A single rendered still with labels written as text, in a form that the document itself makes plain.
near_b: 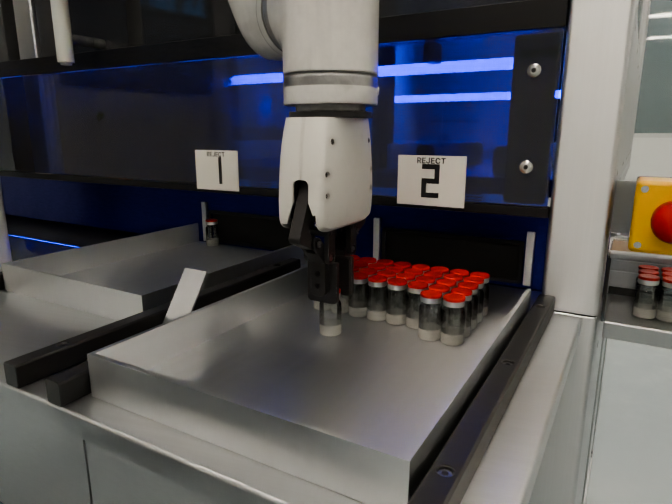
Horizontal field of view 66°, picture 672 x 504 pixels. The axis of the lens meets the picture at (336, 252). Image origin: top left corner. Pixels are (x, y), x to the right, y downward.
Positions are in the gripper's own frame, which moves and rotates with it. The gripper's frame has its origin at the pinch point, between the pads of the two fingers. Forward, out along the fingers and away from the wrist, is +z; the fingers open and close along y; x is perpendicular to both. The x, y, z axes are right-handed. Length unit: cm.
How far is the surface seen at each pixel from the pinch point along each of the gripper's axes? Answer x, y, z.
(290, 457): 8.8, 19.6, 4.9
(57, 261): -43.4, 0.9, 3.8
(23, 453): -100, -18, 64
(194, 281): -13.3, 4.9, 1.2
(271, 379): 0.8, 10.8, 5.8
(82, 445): -74, -18, 54
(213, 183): -31.5, -17.9, -5.9
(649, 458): 39, -145, 94
